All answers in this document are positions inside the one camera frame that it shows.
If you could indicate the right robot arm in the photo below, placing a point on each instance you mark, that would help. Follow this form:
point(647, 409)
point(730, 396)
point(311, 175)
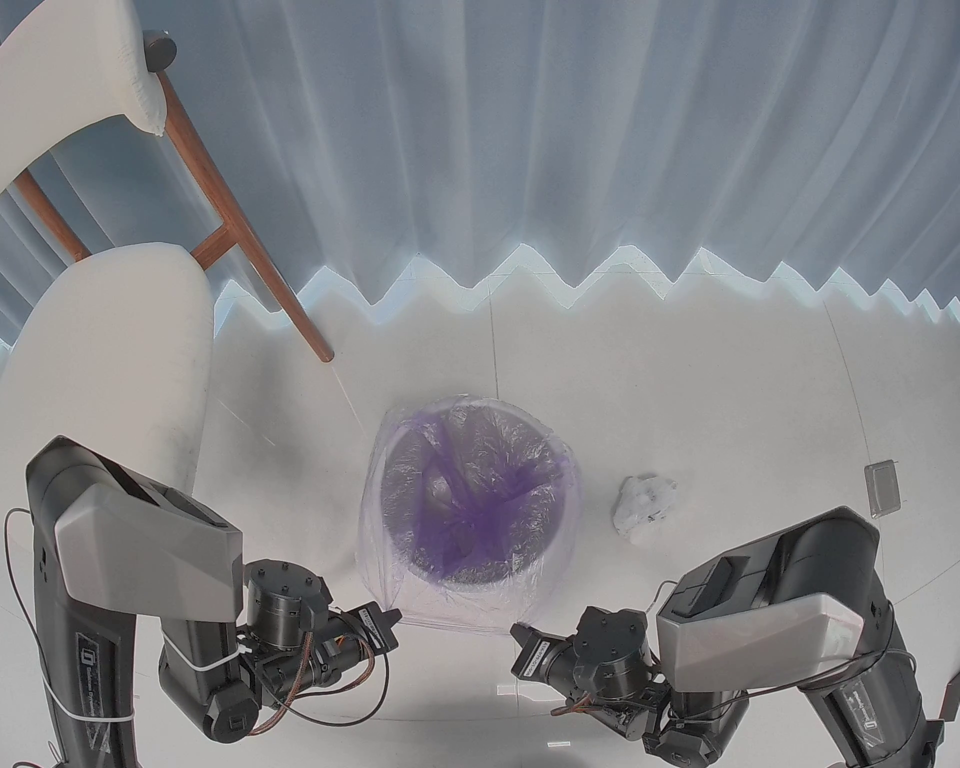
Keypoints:
point(787, 600)

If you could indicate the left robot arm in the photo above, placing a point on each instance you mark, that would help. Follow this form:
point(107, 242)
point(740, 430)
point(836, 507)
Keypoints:
point(150, 540)

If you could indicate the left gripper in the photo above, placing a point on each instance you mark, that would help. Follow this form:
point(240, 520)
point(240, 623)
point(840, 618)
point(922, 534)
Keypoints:
point(345, 645)

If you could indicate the white trash bin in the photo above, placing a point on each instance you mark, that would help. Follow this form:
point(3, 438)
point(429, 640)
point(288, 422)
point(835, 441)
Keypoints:
point(566, 480)

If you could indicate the purple plastic bag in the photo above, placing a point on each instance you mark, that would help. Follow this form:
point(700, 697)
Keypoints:
point(450, 525)

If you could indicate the white padded wooden chair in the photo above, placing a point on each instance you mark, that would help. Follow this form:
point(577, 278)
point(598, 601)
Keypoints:
point(112, 337)

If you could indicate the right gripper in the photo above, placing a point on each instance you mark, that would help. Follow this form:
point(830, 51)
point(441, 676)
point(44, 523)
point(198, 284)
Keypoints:
point(559, 664)

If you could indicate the pale blue curtain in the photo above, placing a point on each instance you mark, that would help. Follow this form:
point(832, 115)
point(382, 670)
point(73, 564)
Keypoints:
point(600, 150)

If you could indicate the white paper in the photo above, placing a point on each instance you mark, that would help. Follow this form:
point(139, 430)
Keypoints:
point(645, 506)

